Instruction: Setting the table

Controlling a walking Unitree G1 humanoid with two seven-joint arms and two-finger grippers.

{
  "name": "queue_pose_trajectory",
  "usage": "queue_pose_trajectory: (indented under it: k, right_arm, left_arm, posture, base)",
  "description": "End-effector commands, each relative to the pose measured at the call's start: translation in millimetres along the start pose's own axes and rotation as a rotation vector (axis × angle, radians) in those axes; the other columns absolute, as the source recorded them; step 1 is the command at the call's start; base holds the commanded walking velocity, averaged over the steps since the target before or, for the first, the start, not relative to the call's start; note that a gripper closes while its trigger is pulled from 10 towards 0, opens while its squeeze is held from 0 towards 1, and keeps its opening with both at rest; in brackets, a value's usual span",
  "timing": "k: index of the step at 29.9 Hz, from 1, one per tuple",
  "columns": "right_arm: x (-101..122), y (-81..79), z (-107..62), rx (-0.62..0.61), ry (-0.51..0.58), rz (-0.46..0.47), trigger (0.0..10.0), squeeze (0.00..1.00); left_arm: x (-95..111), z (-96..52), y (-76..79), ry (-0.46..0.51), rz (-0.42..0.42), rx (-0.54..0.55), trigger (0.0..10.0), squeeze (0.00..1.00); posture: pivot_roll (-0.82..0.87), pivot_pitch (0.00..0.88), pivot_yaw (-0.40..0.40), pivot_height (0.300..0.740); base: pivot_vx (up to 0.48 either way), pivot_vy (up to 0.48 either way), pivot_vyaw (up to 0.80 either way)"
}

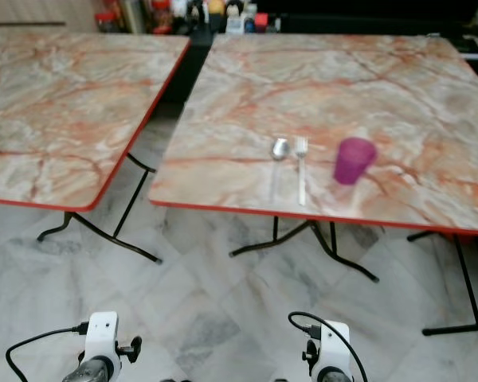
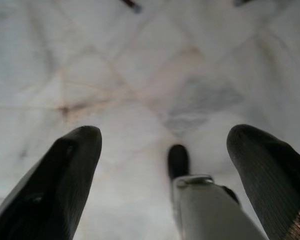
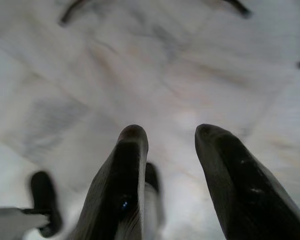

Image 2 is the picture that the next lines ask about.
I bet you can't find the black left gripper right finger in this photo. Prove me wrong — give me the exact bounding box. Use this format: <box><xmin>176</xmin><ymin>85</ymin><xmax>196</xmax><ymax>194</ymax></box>
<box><xmin>226</xmin><ymin>123</ymin><xmax>300</xmax><ymax>240</ymax></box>

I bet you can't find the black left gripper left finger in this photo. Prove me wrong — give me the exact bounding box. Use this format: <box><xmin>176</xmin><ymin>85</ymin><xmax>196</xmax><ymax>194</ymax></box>
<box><xmin>0</xmin><ymin>125</ymin><xmax>103</xmax><ymax>240</ymax></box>

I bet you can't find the black robot left foot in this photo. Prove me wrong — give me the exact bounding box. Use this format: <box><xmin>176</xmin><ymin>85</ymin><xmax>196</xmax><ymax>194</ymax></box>
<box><xmin>167</xmin><ymin>144</ymin><xmax>191</xmax><ymax>181</ymax></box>

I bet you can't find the black metal table leg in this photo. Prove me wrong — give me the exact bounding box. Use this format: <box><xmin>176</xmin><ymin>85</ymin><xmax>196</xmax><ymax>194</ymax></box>
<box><xmin>233</xmin><ymin>0</ymin><xmax>253</xmax><ymax>8</ymax></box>
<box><xmin>121</xmin><ymin>0</ymin><xmax>143</xmax><ymax>13</ymax></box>

